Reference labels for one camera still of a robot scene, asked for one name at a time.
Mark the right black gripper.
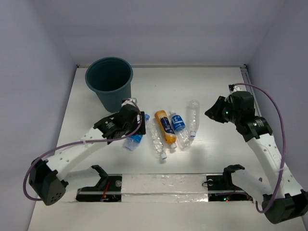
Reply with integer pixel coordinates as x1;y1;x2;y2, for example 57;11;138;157
204;95;241;124

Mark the clear bottle white cap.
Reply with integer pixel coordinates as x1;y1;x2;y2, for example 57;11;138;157
187;100;200;138

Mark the clear bottle blue label cap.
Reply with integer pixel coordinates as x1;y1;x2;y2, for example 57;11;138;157
122;114;150;152

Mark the blue label bottle white cap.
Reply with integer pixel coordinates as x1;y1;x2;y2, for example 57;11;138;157
169;110;191;150

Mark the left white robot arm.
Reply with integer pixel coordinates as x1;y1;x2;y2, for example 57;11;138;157
23;104;145;206

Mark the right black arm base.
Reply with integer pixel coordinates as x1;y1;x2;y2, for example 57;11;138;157
202;164;253;202

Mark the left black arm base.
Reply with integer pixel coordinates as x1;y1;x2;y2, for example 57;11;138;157
76;165;122;202

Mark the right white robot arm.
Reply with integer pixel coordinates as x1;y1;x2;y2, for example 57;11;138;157
205;91;308;224

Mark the dark green plastic bin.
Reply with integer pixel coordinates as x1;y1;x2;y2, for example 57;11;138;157
85;57;133;113

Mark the crumpled clear bottle blue cap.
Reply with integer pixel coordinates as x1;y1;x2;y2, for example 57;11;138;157
146;120;167;162

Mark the orange juice bottle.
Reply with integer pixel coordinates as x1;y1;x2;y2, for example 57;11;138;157
154;110;177;149

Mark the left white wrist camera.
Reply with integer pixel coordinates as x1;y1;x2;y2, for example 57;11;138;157
121;98;138;109

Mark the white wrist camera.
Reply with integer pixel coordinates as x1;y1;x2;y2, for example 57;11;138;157
121;98;138;109
228;84;243;94

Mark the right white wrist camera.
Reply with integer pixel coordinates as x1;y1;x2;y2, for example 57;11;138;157
228;84;243;94

